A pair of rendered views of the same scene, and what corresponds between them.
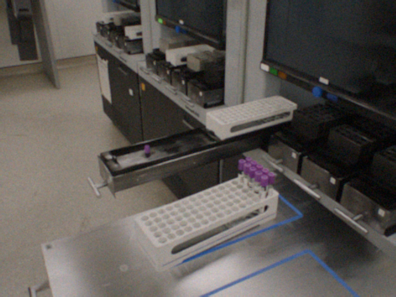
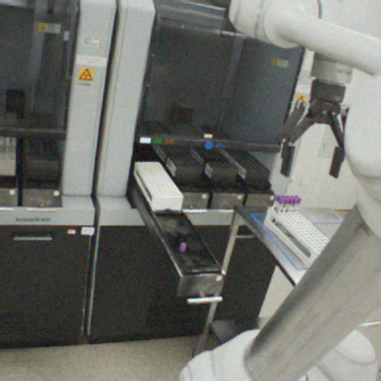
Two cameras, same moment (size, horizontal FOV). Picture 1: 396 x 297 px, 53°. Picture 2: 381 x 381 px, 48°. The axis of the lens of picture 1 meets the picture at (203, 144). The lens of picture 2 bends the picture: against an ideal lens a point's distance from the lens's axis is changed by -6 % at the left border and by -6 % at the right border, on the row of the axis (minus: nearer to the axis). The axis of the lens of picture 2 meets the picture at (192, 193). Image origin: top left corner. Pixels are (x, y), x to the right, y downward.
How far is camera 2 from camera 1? 1.59 m
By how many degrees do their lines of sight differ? 74
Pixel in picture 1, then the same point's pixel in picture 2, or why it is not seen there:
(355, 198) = (255, 198)
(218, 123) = (177, 197)
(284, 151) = (193, 197)
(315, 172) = (225, 198)
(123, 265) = not seen: hidden behind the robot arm
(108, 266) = not seen: hidden behind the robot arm
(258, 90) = (124, 163)
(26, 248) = not seen: outside the picture
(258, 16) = (127, 97)
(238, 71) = (91, 154)
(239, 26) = (94, 109)
